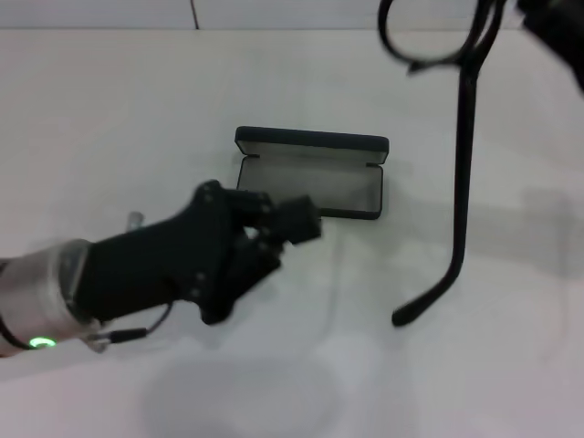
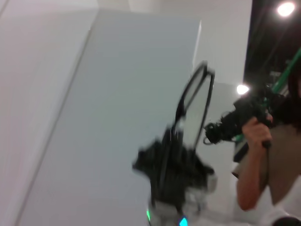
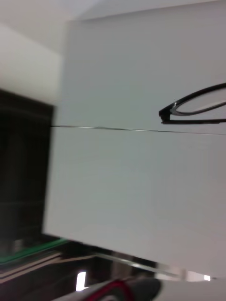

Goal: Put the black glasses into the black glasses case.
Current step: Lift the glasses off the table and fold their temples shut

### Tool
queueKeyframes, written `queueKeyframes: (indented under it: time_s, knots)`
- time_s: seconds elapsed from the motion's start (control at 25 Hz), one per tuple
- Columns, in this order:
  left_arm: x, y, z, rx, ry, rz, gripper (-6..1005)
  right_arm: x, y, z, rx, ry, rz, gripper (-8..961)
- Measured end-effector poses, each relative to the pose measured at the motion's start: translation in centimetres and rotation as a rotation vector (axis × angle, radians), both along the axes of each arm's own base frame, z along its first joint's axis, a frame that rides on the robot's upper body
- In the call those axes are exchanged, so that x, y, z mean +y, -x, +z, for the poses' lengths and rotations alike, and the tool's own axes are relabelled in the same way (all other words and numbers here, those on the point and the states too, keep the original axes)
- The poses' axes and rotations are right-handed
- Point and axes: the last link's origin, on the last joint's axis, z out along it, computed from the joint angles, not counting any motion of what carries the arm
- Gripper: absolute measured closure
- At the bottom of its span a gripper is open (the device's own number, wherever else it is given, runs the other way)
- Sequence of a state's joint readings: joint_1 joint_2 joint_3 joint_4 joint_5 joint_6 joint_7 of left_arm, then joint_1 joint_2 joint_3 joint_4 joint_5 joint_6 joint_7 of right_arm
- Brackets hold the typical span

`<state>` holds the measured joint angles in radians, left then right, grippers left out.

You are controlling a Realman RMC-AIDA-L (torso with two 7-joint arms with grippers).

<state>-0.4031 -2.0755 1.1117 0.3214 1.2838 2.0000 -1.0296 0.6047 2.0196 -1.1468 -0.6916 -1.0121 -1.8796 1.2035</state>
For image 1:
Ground black glasses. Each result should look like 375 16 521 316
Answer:
376 0 507 328

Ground black glasses case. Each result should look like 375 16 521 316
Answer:
234 126 391 221

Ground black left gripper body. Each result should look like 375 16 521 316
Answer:
72 180 284 326

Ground left wrist cable with connector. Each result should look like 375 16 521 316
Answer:
89 301 173 353

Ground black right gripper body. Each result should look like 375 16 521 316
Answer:
515 0 584 97

